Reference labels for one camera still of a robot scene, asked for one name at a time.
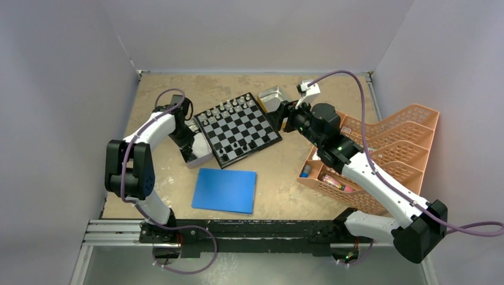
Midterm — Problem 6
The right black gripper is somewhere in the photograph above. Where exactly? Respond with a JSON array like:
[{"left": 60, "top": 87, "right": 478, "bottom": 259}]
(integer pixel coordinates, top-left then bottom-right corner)
[{"left": 266, "top": 96, "right": 324, "bottom": 148}]

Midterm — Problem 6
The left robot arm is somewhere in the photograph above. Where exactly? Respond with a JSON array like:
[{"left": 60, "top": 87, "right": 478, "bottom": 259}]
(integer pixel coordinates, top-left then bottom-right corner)
[{"left": 105, "top": 102, "right": 195, "bottom": 243}]

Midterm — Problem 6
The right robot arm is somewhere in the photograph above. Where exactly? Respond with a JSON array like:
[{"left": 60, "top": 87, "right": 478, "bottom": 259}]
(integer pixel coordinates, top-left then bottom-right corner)
[{"left": 266, "top": 101, "right": 448, "bottom": 264}]

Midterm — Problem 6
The white chess piece row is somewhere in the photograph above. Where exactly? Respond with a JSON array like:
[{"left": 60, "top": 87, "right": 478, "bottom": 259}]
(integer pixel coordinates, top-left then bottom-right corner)
[{"left": 196, "top": 93, "right": 262, "bottom": 125}]

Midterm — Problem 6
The gold rectangular metal tin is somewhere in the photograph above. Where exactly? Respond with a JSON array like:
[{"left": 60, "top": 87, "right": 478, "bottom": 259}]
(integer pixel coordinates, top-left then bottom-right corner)
[{"left": 257, "top": 86, "right": 292, "bottom": 113}]

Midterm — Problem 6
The black and silver chessboard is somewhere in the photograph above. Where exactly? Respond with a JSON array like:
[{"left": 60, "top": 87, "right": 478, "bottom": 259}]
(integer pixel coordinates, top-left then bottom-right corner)
[{"left": 197, "top": 98, "right": 282, "bottom": 169}]

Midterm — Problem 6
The blue capped small bottle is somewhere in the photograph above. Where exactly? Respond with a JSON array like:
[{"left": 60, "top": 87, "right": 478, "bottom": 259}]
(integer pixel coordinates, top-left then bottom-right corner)
[{"left": 300, "top": 164, "right": 312, "bottom": 178}]

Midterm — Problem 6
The blue folder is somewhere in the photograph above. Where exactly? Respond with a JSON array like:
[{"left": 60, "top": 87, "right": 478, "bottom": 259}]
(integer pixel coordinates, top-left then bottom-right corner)
[{"left": 191, "top": 168, "right": 257, "bottom": 214}]

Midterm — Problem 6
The orange plastic tiered organizer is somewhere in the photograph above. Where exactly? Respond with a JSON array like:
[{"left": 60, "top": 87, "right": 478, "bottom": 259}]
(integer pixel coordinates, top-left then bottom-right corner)
[{"left": 297, "top": 104, "right": 440, "bottom": 215}]

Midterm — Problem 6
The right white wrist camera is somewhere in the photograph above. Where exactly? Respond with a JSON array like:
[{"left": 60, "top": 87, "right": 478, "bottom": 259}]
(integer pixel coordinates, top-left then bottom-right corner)
[{"left": 295, "top": 80, "right": 321, "bottom": 109}]

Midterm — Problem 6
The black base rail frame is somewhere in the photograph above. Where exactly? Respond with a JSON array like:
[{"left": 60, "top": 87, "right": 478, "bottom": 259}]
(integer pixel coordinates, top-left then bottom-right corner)
[{"left": 83, "top": 218, "right": 395, "bottom": 261}]

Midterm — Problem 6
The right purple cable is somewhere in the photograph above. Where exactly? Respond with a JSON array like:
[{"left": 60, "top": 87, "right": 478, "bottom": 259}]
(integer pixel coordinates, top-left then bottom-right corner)
[{"left": 308, "top": 69, "right": 504, "bottom": 268}]

